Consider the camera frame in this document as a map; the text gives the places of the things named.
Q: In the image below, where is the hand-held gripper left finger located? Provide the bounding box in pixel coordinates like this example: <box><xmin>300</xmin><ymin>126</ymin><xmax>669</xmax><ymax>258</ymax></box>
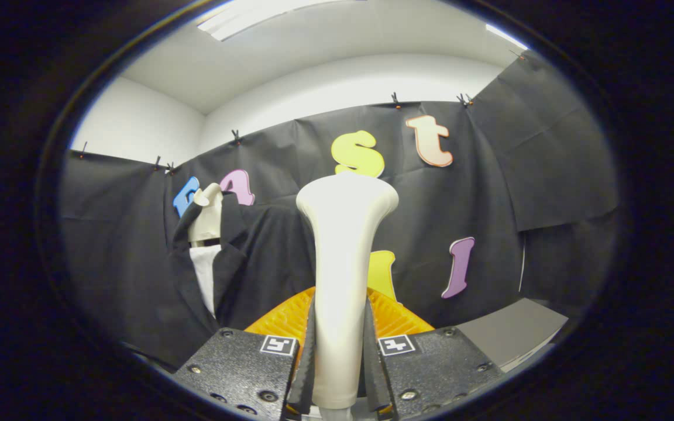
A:
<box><xmin>173</xmin><ymin>287</ymin><xmax>317</xmax><ymax>421</ymax></box>

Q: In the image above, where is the white garment steamer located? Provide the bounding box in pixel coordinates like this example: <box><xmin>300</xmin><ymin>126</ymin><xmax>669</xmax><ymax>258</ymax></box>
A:
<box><xmin>296</xmin><ymin>171</ymin><xmax>400</xmax><ymax>421</ymax></box>

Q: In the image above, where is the white shirt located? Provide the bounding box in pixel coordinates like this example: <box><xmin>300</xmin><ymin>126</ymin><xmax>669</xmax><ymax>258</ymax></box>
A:
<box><xmin>189</xmin><ymin>244</ymin><xmax>222</xmax><ymax>319</ymax></box>

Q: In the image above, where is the grey cabinet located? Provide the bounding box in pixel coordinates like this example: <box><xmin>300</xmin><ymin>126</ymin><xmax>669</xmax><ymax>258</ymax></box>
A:
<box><xmin>456</xmin><ymin>298</ymin><xmax>569</xmax><ymax>373</ymax></box>

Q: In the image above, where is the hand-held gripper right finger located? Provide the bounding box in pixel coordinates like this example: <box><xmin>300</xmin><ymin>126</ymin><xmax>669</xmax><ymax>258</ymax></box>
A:
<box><xmin>365</xmin><ymin>288</ymin><xmax>504</xmax><ymax>420</ymax></box>

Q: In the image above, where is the black suit jacket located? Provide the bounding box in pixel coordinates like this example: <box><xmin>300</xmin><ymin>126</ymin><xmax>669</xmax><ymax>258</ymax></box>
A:
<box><xmin>164</xmin><ymin>192</ymin><xmax>318</xmax><ymax>366</ymax></box>

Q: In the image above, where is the row of black clips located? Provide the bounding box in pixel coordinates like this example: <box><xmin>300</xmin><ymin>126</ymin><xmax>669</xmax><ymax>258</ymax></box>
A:
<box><xmin>78</xmin><ymin>50</ymin><xmax>528</xmax><ymax>176</ymax></box>

